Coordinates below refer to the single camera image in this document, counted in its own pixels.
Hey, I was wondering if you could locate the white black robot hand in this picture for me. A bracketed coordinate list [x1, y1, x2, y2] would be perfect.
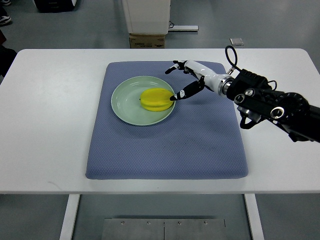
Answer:
[165, 60, 234, 101]

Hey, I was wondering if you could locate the yellow starfruit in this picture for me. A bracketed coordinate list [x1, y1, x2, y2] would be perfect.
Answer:
[139, 88, 174, 112]

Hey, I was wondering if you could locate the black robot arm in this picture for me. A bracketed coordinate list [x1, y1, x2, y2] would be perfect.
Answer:
[222, 61, 320, 142]

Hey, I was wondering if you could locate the grey floor plate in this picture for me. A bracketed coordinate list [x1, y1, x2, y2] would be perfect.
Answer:
[229, 37, 244, 46]

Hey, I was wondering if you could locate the light green plate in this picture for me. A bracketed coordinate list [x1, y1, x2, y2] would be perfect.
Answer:
[111, 76, 175, 126]

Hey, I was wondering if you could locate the blue-grey padded mat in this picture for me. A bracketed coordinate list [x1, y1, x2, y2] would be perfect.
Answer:
[85, 61, 248, 180]

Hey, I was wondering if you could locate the white floor bar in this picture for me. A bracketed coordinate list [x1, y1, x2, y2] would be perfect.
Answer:
[168, 24, 199, 32]

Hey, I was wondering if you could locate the cardboard box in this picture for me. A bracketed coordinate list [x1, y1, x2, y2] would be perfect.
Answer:
[129, 34, 166, 49]

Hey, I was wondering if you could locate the white cabinet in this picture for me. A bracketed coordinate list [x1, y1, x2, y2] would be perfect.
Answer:
[122, 0, 171, 35]

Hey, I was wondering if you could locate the white right table leg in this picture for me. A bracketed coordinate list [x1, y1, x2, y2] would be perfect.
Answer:
[244, 193, 265, 240]

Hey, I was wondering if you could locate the white table leg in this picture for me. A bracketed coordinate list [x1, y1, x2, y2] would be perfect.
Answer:
[59, 194, 80, 240]
[244, 193, 265, 240]

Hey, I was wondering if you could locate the white left table leg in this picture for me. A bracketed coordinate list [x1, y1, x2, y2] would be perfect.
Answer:
[59, 194, 80, 240]

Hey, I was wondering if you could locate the black white machine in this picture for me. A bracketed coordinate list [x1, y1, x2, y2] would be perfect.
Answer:
[33, 0, 78, 13]

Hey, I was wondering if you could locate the dark object at left edge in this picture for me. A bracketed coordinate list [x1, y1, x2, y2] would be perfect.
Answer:
[0, 31, 17, 77]

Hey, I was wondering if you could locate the black white shoe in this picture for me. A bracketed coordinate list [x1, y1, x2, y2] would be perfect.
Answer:
[0, 13, 12, 26]

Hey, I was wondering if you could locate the metal base plate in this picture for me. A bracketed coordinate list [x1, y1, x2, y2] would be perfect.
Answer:
[101, 218, 227, 240]

